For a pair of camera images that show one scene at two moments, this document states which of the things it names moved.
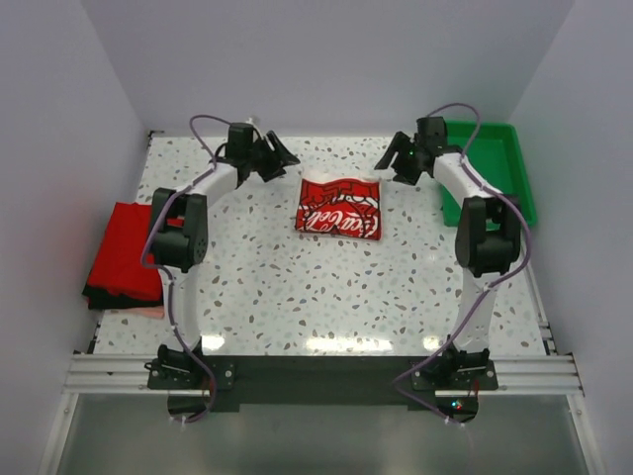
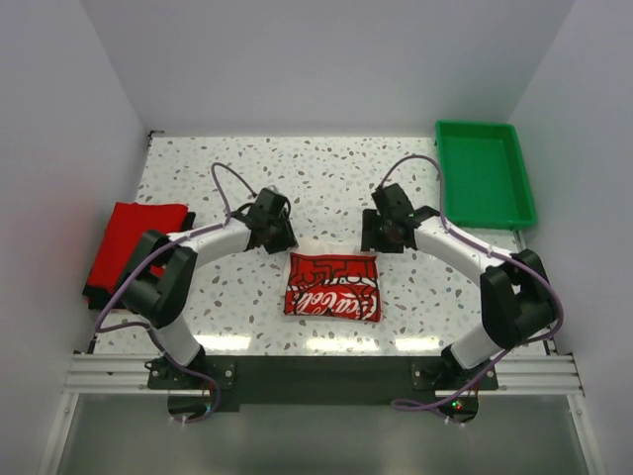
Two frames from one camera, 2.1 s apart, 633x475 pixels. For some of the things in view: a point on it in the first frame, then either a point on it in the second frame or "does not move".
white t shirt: x=349 y=207 to x=333 y=278
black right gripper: x=400 y=144 to x=371 y=218
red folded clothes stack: x=118 y=265 does not move
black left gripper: x=282 y=154 to x=286 y=240
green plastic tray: x=496 y=157 does not move
